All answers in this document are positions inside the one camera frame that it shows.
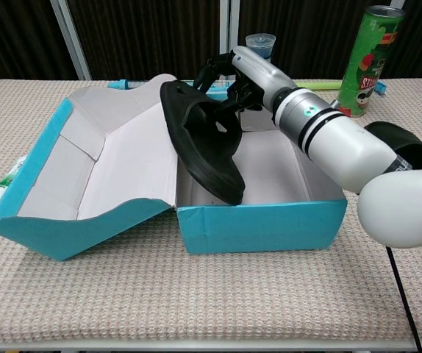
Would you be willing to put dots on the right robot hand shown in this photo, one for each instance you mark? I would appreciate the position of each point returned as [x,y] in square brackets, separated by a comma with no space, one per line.
[262,71]

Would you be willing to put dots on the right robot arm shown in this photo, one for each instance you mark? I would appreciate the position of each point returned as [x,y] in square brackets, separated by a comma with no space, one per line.
[343,147]

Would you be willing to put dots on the light blue shoe box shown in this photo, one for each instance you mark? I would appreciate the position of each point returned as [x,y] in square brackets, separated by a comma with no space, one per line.
[262,228]

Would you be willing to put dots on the clear cup with blue lid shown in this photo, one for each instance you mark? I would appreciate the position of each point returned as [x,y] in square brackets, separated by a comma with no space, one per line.
[260,42]

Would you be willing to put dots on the green chips can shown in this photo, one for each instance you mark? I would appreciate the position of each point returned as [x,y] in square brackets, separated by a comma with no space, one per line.
[369,66]

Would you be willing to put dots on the blue and green water squirter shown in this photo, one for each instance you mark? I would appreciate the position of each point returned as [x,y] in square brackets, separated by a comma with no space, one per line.
[119,84]

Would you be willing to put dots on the beige woven table cloth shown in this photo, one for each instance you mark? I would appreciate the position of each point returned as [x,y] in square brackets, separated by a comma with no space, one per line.
[196,294]

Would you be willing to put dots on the grey aluminium partition post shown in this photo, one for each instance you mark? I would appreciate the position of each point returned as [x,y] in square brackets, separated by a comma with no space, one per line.
[229,22]
[72,40]

